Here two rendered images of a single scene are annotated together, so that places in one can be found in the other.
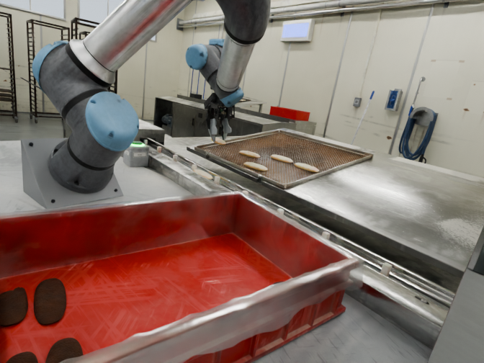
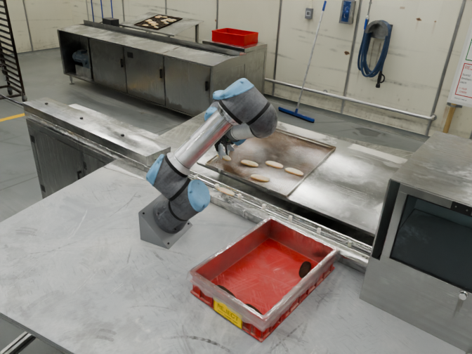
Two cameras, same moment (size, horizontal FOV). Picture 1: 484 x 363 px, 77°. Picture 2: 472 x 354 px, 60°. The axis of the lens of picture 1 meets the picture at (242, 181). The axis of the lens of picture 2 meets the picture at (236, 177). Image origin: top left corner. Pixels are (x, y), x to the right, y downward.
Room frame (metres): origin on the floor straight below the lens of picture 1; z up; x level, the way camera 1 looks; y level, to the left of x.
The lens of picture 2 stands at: (-0.70, 0.43, 1.87)
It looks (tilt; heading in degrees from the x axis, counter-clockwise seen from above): 28 degrees down; 349
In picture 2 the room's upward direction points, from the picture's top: 3 degrees clockwise
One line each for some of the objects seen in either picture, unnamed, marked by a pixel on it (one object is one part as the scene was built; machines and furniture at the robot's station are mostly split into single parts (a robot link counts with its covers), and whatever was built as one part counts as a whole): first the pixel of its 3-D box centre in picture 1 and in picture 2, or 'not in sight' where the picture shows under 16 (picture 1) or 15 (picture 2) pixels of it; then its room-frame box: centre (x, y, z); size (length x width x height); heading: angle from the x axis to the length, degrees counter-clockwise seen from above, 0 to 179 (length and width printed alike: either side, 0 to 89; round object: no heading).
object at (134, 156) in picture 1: (136, 158); not in sight; (1.10, 0.40, 0.84); 0.08 x 0.08 x 0.11; 42
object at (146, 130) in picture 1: (103, 114); (89, 126); (1.81, 0.87, 0.89); 1.25 x 0.18 x 0.09; 42
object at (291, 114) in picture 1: (289, 113); (234, 36); (4.77, -0.55, 0.93); 0.51 x 0.36 x 0.13; 46
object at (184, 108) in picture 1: (225, 127); (159, 60); (5.23, 0.42, 0.51); 3.00 x 1.26 x 1.03; 42
